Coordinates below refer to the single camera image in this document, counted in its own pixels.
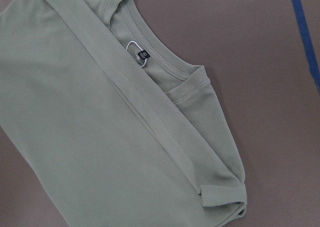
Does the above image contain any olive green long-sleeve shirt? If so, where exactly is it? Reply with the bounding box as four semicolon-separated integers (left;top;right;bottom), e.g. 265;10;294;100
0;0;248;227

